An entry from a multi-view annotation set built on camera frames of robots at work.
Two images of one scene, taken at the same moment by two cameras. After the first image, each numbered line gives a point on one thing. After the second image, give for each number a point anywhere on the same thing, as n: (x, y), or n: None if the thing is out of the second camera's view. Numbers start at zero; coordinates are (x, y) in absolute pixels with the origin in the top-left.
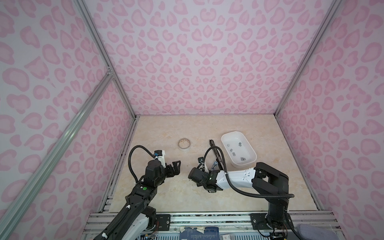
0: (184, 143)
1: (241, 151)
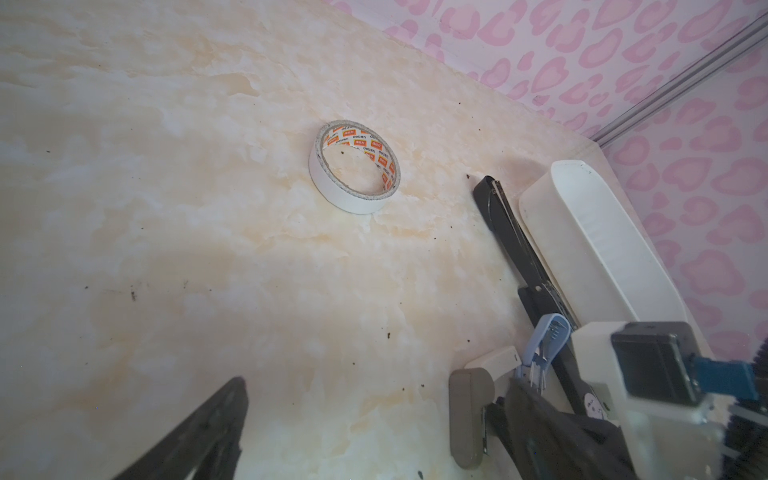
0: (354, 167)
1: (602, 267)
